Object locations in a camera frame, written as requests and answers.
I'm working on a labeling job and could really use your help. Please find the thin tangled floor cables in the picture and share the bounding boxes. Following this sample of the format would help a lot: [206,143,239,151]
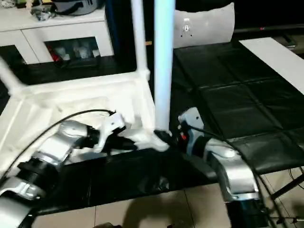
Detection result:
[265,166,304,228]

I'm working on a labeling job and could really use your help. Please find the black flat television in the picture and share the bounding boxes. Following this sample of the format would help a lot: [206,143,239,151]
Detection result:
[233,0,304,35]

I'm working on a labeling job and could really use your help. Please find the grey bag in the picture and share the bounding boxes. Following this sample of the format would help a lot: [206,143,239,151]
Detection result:
[51,0,105,18]

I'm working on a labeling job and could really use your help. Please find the white plastic table top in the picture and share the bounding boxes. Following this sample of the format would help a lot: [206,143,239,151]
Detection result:
[0,70,171,166]

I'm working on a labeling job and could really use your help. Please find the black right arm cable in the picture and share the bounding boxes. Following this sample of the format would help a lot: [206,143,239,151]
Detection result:
[188,124,281,224]

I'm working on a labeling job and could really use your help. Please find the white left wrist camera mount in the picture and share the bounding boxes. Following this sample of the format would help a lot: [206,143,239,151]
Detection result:
[97,113,127,154]

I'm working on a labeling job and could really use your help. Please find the cluster of small bottles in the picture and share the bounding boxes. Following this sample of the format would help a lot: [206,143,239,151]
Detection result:
[45,40,102,63]

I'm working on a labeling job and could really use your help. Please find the white flat board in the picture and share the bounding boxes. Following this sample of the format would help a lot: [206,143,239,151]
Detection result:
[238,37,304,96]

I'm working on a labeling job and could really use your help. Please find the black cabinet with yellow label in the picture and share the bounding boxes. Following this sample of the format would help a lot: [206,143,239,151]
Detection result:
[106,0,177,68]

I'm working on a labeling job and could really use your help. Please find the black work mat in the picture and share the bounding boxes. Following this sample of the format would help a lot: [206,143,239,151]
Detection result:
[0,38,304,214]

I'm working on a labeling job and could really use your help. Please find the white cabinet with glass doors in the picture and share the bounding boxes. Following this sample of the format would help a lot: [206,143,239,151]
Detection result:
[0,0,115,65]

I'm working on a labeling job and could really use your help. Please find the white cushion with badge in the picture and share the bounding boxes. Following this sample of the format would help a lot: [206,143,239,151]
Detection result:
[171,2,236,49]

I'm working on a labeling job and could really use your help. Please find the small colourful figurines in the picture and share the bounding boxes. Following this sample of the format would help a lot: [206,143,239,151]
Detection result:
[0,0,53,10]

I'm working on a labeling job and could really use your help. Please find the dark cable bundle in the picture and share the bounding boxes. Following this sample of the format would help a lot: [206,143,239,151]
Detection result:
[30,6,56,22]

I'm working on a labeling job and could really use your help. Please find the white plastic table leg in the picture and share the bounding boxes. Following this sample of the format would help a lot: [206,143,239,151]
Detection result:
[130,0,152,82]
[0,59,28,98]
[152,0,177,139]

